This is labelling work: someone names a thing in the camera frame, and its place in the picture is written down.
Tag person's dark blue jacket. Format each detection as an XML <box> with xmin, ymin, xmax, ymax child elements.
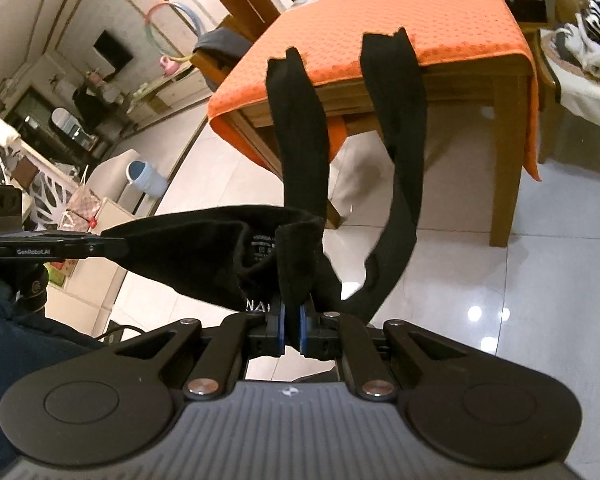
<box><xmin>0</xmin><ymin>271</ymin><xmax>112</xmax><ymax>480</ymax></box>

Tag wooden chair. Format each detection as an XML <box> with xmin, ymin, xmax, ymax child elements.
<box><xmin>189</xmin><ymin>14</ymin><xmax>253</xmax><ymax>93</ymax></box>
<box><xmin>522</xmin><ymin>22</ymin><xmax>600</xmax><ymax>186</ymax></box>

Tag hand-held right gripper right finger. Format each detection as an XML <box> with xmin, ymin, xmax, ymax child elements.
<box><xmin>298</xmin><ymin>304</ymin><xmax>470</xmax><ymax>402</ymax></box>

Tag black pants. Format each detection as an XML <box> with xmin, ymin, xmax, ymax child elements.
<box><xmin>100</xmin><ymin>27</ymin><xmax>429</xmax><ymax>353</ymax></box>

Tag white cabinet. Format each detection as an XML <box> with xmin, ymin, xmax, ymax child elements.
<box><xmin>128</xmin><ymin>62</ymin><xmax>216</xmax><ymax>128</ymax></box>

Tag black cable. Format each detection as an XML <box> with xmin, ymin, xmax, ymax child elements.
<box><xmin>96</xmin><ymin>321</ymin><xmax>147</xmax><ymax>343</ymax></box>

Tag blue white bucket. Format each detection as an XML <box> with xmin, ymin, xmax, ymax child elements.
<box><xmin>125</xmin><ymin>160</ymin><xmax>170</xmax><ymax>197</ymax></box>

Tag pastel hula hoop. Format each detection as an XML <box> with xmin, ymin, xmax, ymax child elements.
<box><xmin>143</xmin><ymin>1</ymin><xmax>204</xmax><ymax>59</ymax></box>

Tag dark box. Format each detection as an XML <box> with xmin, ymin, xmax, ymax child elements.
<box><xmin>500</xmin><ymin>0</ymin><xmax>549</xmax><ymax>24</ymax></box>

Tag white lattice screen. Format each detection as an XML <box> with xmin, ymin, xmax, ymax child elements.
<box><xmin>0</xmin><ymin>104</ymin><xmax>83</xmax><ymax>233</ymax></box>

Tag dark wooden cabinet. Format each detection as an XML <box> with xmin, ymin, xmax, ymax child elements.
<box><xmin>4</xmin><ymin>85</ymin><xmax>108</xmax><ymax>163</ymax></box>

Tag grey garment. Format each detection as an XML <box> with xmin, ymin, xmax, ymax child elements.
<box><xmin>193</xmin><ymin>29</ymin><xmax>255</xmax><ymax>63</ymax></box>

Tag wooden table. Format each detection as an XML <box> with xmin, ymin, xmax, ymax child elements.
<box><xmin>224</xmin><ymin>52</ymin><xmax>532</xmax><ymax>249</ymax></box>

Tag clear plastic gift bag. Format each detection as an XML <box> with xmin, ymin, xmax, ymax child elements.
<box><xmin>61</xmin><ymin>182</ymin><xmax>107</xmax><ymax>237</ymax></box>

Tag orange dotted mat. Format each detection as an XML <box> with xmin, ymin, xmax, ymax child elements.
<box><xmin>207</xmin><ymin>0</ymin><xmax>543</xmax><ymax>182</ymax></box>

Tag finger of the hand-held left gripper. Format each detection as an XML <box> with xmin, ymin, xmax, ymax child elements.
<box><xmin>99</xmin><ymin>236</ymin><xmax>132</xmax><ymax>261</ymax></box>

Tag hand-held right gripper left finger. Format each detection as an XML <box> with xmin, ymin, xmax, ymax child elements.
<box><xmin>111</xmin><ymin>304</ymin><xmax>289</xmax><ymax>402</ymax></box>

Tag wall television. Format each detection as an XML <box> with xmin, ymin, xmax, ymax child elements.
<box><xmin>92</xmin><ymin>30</ymin><xmax>134</xmax><ymax>72</ymax></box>

